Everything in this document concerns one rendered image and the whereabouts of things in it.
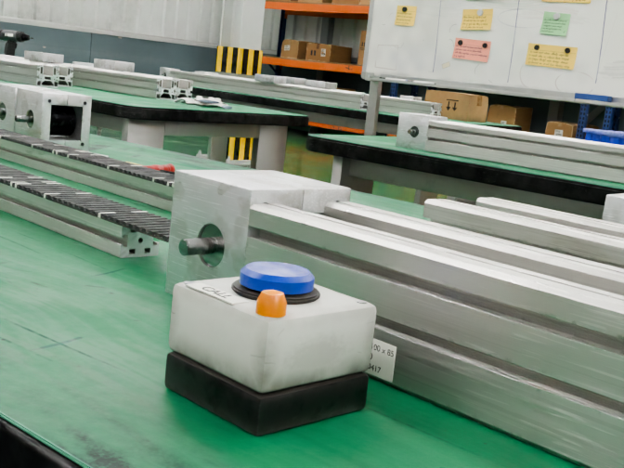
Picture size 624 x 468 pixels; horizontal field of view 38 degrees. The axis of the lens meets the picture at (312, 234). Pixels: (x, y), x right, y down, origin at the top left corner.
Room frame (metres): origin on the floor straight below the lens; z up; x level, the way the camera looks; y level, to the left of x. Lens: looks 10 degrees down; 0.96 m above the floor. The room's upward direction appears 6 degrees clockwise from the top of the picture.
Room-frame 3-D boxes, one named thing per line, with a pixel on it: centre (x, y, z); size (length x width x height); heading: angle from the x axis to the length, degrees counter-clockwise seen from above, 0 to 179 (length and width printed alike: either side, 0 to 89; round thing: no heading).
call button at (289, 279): (0.48, 0.02, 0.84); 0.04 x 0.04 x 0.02
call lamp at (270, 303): (0.43, 0.02, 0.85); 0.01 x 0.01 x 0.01
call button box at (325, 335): (0.48, 0.01, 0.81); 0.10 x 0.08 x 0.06; 135
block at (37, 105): (1.57, 0.48, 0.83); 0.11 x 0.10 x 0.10; 133
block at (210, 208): (0.68, 0.05, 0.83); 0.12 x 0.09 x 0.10; 135
